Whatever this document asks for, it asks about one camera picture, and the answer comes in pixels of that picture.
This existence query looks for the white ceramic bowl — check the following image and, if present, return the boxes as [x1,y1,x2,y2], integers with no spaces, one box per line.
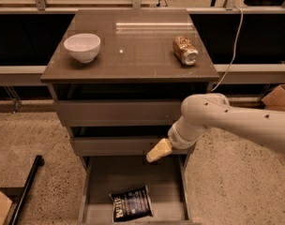
[64,33,101,63]

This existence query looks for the black pole on floor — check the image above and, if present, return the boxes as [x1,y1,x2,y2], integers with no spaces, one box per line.
[8,155,44,225]

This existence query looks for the blue chip bag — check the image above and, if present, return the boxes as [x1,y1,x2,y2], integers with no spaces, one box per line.
[110,186,153,222]

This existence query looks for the middle grey drawer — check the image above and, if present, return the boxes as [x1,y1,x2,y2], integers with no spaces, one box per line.
[69,135,198,158]

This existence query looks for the top grey drawer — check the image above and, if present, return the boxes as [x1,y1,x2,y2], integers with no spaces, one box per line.
[53,100,181,127]

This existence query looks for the bottom open grey drawer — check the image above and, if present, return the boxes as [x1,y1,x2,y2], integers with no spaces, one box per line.
[78,156,193,225]

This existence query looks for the grey drawer cabinet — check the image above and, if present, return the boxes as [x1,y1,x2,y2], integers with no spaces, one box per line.
[39,8,220,225]

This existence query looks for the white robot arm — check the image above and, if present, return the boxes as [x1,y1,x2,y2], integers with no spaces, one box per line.
[146,93,285,162]

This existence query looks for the white cable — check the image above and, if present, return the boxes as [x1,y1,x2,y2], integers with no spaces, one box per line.
[210,6,245,93]

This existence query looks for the cardboard box right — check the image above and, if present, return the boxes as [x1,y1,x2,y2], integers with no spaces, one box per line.
[262,84,285,112]

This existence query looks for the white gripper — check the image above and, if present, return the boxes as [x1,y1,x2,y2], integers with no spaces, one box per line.
[146,116,208,162]

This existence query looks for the crushed gold soda can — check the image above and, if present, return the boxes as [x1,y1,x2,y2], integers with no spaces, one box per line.
[172,36,199,66]

